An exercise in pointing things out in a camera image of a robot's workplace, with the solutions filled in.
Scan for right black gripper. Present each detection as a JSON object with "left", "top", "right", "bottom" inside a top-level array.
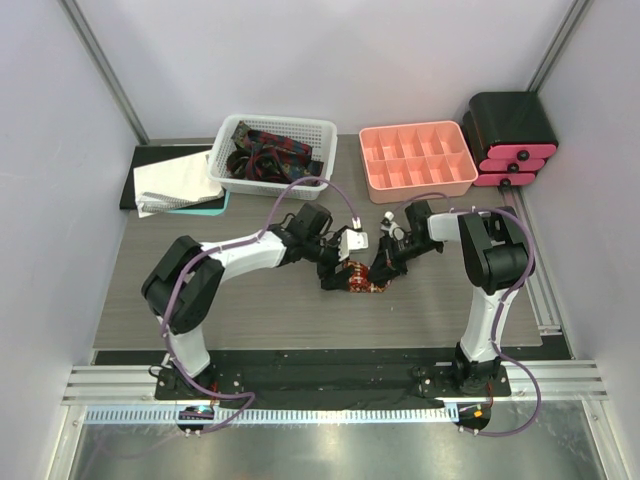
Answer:
[{"left": 367, "top": 233, "right": 442, "bottom": 284}]

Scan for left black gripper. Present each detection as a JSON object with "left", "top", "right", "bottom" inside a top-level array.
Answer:
[{"left": 303, "top": 227, "right": 354, "bottom": 290}]

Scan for multicoloured patterned tie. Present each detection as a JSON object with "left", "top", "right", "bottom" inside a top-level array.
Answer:
[{"left": 343, "top": 260, "right": 391, "bottom": 293}]

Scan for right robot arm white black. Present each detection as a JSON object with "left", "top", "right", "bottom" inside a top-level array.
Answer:
[{"left": 368, "top": 200, "right": 535, "bottom": 396}]

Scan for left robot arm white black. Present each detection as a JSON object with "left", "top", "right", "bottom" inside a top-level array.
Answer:
[{"left": 141, "top": 202, "right": 369, "bottom": 399}]

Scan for dark red blue ties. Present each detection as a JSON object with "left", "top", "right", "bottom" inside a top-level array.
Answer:
[{"left": 226, "top": 122, "right": 324, "bottom": 184}]

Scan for pink compartment organizer tray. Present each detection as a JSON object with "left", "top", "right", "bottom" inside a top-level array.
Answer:
[{"left": 359, "top": 120, "right": 479, "bottom": 204}]

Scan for white plastic mesh basket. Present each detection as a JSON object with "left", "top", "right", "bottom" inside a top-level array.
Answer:
[{"left": 207, "top": 114, "right": 337, "bottom": 200}]

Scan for teal tray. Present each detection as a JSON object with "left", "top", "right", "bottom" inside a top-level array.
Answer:
[{"left": 171, "top": 191, "right": 230, "bottom": 216}]

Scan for black pink drawer unit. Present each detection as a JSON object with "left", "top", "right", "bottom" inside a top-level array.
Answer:
[{"left": 462, "top": 91, "right": 559, "bottom": 188}]

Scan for white folded cloth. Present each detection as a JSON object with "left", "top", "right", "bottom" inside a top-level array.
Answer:
[{"left": 133, "top": 152, "right": 224, "bottom": 218}]

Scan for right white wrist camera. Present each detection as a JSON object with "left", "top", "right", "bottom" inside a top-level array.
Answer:
[{"left": 380, "top": 211, "right": 406, "bottom": 241}]

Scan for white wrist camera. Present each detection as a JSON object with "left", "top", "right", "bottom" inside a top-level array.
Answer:
[
  {"left": 380, "top": 211, "right": 406, "bottom": 241},
  {"left": 338, "top": 227, "right": 369, "bottom": 261}
]

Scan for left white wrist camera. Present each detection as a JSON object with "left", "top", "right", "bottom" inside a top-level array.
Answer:
[{"left": 338, "top": 227, "right": 369, "bottom": 261}]

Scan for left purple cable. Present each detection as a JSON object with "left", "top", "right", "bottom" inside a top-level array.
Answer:
[{"left": 158, "top": 177, "right": 362, "bottom": 436}]

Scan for purple cable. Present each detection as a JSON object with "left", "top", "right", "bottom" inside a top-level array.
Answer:
[
  {"left": 158, "top": 177, "right": 362, "bottom": 436},
  {"left": 389, "top": 192, "right": 544, "bottom": 436}
]

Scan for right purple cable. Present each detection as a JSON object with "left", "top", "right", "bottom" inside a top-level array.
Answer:
[{"left": 389, "top": 192, "right": 544, "bottom": 436}]

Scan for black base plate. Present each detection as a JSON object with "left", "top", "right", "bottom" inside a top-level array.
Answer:
[{"left": 156, "top": 348, "right": 511, "bottom": 409}]

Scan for aluminium rail frame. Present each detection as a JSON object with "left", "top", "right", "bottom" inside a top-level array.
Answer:
[{"left": 62, "top": 361, "right": 608, "bottom": 426}]

